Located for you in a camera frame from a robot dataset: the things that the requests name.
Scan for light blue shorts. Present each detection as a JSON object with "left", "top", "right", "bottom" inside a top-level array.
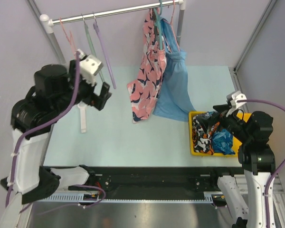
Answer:
[{"left": 153, "top": 19, "right": 195, "bottom": 122}]

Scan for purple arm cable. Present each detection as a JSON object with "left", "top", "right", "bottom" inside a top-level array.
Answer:
[
  {"left": 5, "top": 51, "right": 83, "bottom": 209},
  {"left": 236, "top": 99, "right": 285, "bottom": 228}
]

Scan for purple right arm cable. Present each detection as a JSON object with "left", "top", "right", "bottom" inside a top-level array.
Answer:
[{"left": 236, "top": 99, "right": 285, "bottom": 228}]

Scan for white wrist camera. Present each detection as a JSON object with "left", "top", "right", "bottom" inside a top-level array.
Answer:
[
  {"left": 77, "top": 49, "right": 103, "bottom": 87},
  {"left": 227, "top": 91, "right": 247, "bottom": 110}
]

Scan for pink patterned shorts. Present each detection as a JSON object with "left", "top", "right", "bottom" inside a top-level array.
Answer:
[{"left": 127, "top": 9, "right": 167, "bottom": 123}]

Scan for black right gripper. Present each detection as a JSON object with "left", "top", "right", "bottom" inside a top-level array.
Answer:
[{"left": 196, "top": 103, "right": 251, "bottom": 142}]

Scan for camouflage patterned shorts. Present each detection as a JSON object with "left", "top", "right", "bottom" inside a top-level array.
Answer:
[{"left": 192, "top": 112, "right": 217, "bottom": 155}]

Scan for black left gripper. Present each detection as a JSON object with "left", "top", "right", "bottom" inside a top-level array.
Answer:
[{"left": 51, "top": 60, "right": 111, "bottom": 115}]

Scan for pink wire hanger left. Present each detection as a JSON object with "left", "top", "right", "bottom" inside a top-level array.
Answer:
[{"left": 59, "top": 18, "right": 76, "bottom": 56}]

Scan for blue patterned shorts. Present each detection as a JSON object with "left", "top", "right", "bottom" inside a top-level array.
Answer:
[{"left": 212, "top": 129, "right": 235, "bottom": 155}]

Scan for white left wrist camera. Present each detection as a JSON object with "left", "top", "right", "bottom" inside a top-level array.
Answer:
[{"left": 77, "top": 49, "right": 103, "bottom": 87}]

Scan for teal plastic hanger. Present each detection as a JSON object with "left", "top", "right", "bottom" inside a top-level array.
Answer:
[{"left": 153, "top": 0, "right": 164, "bottom": 50}]

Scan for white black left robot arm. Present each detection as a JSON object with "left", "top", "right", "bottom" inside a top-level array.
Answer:
[{"left": 0, "top": 60, "right": 111, "bottom": 205}]

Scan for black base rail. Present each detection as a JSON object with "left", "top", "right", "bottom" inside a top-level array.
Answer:
[{"left": 87, "top": 167, "right": 244, "bottom": 200}]

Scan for metal clothes rack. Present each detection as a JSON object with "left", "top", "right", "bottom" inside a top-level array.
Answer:
[{"left": 39, "top": 0, "right": 187, "bottom": 133}]

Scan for pink wire hanger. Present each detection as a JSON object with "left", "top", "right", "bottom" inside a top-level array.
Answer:
[
  {"left": 59, "top": 18, "right": 76, "bottom": 56},
  {"left": 168, "top": 0, "right": 180, "bottom": 51}
]

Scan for purple plastic hanger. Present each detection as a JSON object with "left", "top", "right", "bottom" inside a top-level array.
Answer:
[{"left": 93, "top": 14, "right": 116, "bottom": 89}]

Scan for white cable duct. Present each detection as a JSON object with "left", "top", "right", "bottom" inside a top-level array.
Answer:
[{"left": 38, "top": 191, "right": 223, "bottom": 205}]

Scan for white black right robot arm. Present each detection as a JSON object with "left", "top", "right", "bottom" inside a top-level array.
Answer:
[{"left": 197, "top": 104, "right": 276, "bottom": 228}]

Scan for light green plastic hanger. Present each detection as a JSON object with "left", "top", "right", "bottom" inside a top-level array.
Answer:
[{"left": 81, "top": 13, "right": 105, "bottom": 83}]

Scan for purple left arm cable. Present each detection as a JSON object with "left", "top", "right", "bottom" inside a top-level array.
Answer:
[{"left": 5, "top": 51, "right": 83, "bottom": 209}]

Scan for yellow plastic bin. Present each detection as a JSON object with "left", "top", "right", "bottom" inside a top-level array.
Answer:
[{"left": 188, "top": 111, "right": 241, "bottom": 157}]

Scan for pink wire hanger right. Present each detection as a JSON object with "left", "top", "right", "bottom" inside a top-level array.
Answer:
[{"left": 168, "top": 0, "right": 180, "bottom": 51}]

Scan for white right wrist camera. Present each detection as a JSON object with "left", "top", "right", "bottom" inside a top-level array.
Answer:
[{"left": 227, "top": 91, "right": 247, "bottom": 110}]

